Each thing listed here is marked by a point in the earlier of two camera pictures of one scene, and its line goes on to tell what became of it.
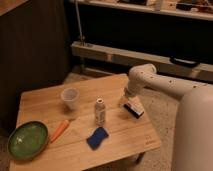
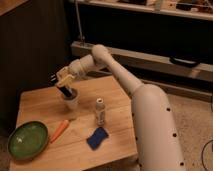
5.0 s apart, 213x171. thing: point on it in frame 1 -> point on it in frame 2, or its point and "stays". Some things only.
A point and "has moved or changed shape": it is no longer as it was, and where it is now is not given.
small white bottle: (99, 109) stays
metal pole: (77, 16) stays
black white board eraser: (133, 110) has moved or changed shape
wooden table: (88, 123) stays
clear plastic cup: (70, 95) stays
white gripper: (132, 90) -> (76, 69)
